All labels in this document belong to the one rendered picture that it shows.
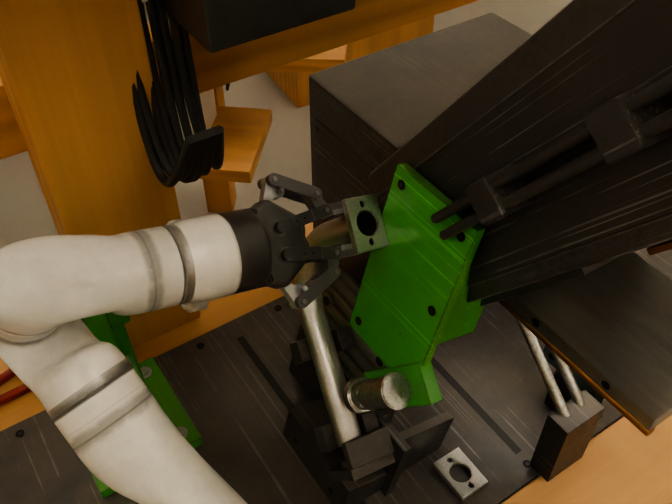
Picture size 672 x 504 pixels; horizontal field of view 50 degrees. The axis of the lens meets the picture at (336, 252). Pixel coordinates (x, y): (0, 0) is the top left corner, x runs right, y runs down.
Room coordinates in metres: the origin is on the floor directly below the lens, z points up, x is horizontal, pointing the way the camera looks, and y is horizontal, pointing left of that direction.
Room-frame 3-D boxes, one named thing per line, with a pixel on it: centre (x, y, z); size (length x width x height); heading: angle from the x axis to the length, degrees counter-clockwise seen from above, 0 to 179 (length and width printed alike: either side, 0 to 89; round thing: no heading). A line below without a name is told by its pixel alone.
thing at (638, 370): (0.57, -0.25, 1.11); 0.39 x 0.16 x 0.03; 34
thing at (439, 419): (0.53, -0.04, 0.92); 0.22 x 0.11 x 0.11; 34
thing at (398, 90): (0.78, -0.14, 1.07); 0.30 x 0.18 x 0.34; 124
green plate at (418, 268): (0.51, -0.10, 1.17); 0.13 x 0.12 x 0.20; 124
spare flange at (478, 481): (0.43, -0.15, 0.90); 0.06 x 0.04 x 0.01; 33
